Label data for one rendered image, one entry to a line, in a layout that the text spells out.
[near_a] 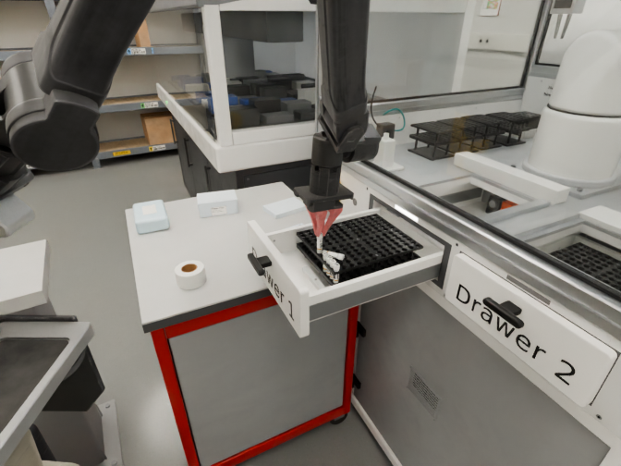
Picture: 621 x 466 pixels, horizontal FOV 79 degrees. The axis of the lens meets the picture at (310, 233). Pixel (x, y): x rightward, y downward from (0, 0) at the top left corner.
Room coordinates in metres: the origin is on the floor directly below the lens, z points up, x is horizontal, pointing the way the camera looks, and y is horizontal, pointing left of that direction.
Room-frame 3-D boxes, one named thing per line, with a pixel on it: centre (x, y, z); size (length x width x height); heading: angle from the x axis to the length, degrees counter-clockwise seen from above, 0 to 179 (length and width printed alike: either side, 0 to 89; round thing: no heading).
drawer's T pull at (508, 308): (0.48, -0.33, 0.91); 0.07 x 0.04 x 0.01; 26
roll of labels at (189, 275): (0.75, 0.30, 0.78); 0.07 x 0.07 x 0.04
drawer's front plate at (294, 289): (0.63, 0.07, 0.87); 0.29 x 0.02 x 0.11; 26
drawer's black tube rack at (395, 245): (0.72, -0.11, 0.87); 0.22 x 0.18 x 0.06; 116
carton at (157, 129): (4.23, 1.64, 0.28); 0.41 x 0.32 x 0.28; 120
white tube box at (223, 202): (1.15, 0.31, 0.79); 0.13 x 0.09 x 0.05; 107
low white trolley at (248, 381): (1.01, 0.24, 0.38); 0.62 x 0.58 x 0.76; 26
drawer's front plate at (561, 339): (0.49, -0.35, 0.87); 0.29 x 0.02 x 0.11; 26
